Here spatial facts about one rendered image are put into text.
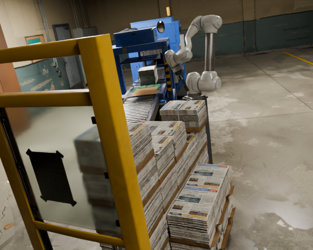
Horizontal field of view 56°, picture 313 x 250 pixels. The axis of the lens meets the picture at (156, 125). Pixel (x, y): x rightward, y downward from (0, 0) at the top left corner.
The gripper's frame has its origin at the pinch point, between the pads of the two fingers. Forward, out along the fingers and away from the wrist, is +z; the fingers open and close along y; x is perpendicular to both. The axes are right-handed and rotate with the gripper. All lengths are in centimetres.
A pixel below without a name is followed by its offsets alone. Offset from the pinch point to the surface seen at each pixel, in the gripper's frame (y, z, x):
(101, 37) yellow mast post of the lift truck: 174, -87, -38
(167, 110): 22.4, 2.9, -27.7
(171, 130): 78, -1, -33
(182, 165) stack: 80, 29, -39
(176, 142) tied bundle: 84, 7, -34
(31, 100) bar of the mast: 153, -78, -79
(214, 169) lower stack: 68, 54, -17
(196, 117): 37.5, 17.2, -7.2
